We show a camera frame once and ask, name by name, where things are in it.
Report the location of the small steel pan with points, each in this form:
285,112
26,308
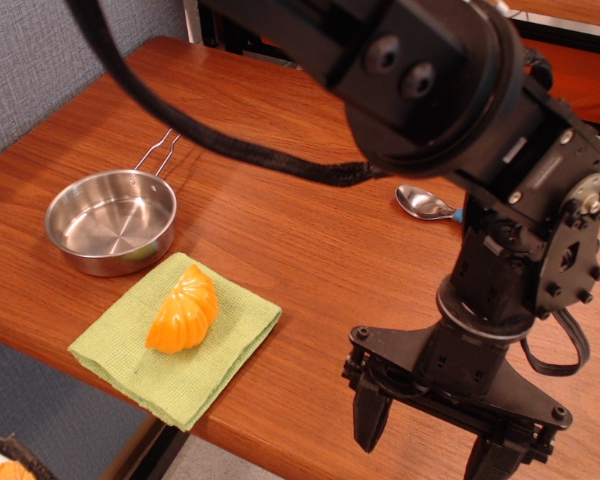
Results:
117,222

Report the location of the orange plastic fruit slice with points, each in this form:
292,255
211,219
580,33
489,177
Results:
186,315

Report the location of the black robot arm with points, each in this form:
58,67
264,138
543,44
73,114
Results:
439,88

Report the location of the green folded cloth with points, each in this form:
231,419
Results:
177,388

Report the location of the orange object at bottom left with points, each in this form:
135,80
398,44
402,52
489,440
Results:
14,470

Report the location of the blue handled metal spoon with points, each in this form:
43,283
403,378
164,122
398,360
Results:
424,205

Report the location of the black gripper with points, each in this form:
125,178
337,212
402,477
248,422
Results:
456,370

